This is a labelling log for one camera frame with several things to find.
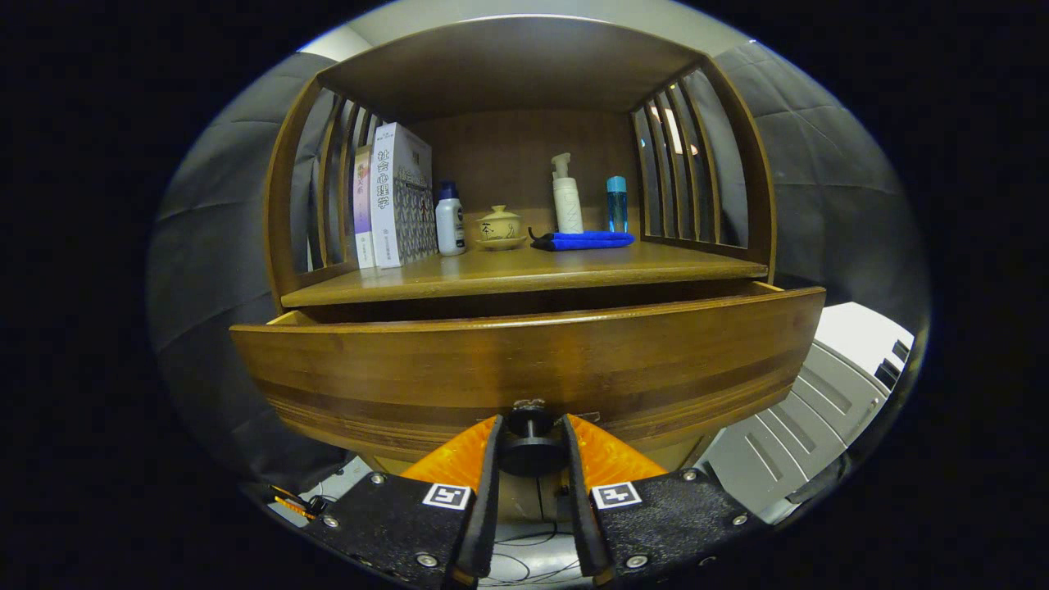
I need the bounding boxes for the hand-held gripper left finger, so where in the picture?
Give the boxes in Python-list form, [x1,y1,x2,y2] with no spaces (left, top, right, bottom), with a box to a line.
[302,414,505,590]

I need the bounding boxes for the blue cylindrical bottle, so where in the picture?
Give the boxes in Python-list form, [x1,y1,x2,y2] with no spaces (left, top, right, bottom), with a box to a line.
[606,175,629,234]

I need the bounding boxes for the yellow lidded teacup with saucer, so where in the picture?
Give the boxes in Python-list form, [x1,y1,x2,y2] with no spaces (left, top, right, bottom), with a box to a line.
[475,205,528,251]

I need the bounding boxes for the orange black object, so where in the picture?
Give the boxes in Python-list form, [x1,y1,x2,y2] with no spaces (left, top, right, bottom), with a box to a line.
[269,483,330,522]

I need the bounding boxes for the wooden drawer with black knob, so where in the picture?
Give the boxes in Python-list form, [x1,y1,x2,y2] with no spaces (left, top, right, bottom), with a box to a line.
[229,281,827,480]

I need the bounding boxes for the black cable tangle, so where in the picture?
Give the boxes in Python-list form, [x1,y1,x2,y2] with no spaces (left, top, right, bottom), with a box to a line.
[492,524,591,587]

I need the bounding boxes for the white pump bottle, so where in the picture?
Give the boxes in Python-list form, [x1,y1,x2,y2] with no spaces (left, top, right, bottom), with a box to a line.
[552,152,584,235]

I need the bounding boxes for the thin purple book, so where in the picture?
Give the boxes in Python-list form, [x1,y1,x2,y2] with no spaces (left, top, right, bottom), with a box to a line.
[353,145,376,270]

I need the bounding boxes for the wooden countertop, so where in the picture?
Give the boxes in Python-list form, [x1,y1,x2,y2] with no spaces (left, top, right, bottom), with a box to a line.
[280,240,770,309]

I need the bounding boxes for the white machine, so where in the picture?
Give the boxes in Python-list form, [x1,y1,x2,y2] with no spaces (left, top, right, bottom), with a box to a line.
[697,302,915,525]

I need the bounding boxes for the white bottle with blue cap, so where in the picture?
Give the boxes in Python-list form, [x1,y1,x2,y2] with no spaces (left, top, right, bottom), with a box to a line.
[435,181,466,256]

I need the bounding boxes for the thick white book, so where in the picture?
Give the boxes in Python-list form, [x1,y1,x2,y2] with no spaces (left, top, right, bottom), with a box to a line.
[370,122,438,269]

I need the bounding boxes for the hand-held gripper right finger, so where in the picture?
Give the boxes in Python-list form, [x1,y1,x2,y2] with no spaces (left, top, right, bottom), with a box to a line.
[561,413,751,588]

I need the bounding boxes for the brown wooden cabinet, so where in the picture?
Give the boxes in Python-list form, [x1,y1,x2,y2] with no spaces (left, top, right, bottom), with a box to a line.
[262,15,778,525]

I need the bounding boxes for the folded blue cloth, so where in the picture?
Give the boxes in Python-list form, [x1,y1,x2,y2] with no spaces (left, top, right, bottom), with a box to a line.
[529,230,636,252]

